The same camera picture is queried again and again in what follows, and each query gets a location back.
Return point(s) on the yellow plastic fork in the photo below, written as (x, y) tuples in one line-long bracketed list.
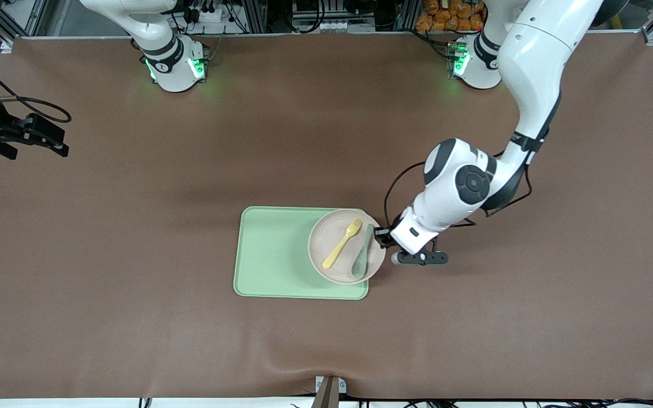
[(340, 246)]

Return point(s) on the beige round plate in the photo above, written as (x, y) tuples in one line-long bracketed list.
[(326, 238)]

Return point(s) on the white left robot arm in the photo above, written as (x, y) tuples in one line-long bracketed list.
[(536, 68)]

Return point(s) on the grey-green plastic spoon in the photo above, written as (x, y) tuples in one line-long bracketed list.
[(359, 263)]

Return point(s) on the light green rectangular tray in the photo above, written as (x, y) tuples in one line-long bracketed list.
[(270, 255)]

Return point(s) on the brown table mat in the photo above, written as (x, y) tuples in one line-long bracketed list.
[(134, 255)]

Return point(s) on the white power strip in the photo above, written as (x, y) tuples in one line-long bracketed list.
[(210, 14)]

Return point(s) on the bag of orange bread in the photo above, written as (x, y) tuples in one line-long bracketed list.
[(451, 14)]

